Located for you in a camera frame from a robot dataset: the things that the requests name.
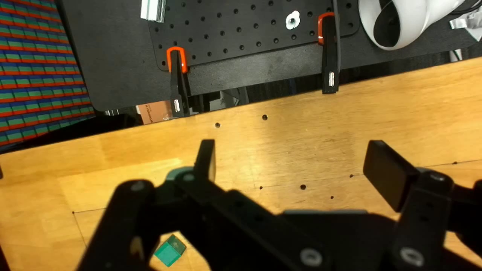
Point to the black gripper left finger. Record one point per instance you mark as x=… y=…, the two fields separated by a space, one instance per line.
x=205 y=160

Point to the silver metal bracket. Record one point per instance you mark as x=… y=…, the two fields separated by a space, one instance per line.
x=468 y=22

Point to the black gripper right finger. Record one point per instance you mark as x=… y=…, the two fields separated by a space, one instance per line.
x=389 y=174

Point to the aluminium extrusion piece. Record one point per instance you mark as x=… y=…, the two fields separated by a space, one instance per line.
x=153 y=10

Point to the green block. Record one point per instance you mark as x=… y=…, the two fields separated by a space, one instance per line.
x=169 y=252

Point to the black perforated pegboard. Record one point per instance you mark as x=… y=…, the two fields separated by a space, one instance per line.
x=242 y=31

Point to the brown cardboard box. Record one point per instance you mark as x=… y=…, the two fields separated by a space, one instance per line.
x=156 y=112

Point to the teal rimmed bowl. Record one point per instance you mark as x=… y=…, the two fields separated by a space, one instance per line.
x=175 y=174

